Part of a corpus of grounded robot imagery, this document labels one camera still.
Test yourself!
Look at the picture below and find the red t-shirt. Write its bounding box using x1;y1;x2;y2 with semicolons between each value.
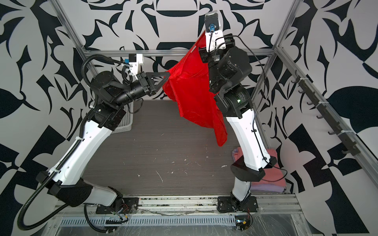
163;33;227;147

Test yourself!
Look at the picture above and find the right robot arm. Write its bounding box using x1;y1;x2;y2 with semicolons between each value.
199;32;277;206

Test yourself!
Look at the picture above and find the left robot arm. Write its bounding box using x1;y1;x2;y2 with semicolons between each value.
37;71;170;207

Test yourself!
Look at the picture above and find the white plastic basket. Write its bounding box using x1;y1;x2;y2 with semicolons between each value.
113;102;133;133

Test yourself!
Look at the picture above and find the folded pink t-shirt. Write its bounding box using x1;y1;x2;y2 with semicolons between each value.
232;147;286;187

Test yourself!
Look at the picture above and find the small green-lit circuit board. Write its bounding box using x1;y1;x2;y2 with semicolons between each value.
235;214;253;231

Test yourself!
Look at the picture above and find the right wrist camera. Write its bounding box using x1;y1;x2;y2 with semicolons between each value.
205;11;225;53

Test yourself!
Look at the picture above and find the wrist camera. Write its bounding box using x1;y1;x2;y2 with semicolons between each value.
205;11;225;53
124;54;144;76

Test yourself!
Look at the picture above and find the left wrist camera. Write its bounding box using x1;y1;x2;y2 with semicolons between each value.
124;54;144;76

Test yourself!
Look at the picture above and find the aluminium frame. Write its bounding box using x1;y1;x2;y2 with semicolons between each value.
51;1;378;184

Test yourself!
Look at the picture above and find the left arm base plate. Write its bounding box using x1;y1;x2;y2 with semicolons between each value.
95;197;139;214

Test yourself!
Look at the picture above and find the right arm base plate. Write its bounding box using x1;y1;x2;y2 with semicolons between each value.
217;195;258;213

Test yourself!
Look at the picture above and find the white slotted cable duct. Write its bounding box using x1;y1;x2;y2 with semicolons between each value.
58;215;237;227

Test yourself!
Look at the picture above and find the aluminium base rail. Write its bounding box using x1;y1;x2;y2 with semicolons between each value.
51;194;303;217

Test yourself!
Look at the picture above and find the wall hook rail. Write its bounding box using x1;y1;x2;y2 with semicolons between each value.
293;71;361;156

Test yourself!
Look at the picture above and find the black corrugated cable conduit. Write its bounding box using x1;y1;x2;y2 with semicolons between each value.
17;54;131;234

